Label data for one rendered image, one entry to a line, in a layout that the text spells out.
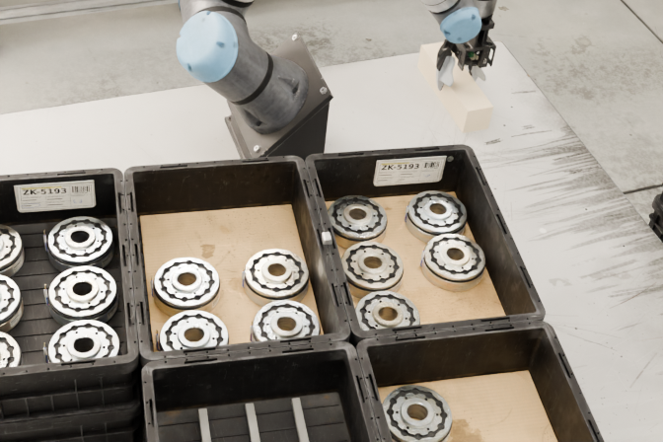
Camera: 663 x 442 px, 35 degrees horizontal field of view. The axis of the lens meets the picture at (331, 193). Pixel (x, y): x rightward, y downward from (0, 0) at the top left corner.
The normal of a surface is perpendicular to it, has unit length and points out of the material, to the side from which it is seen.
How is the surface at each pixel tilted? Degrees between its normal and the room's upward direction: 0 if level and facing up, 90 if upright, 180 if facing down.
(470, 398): 0
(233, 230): 0
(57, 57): 0
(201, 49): 46
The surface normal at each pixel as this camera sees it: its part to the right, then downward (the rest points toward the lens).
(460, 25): 0.21, 0.77
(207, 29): -0.55, -0.30
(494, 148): 0.09, -0.72
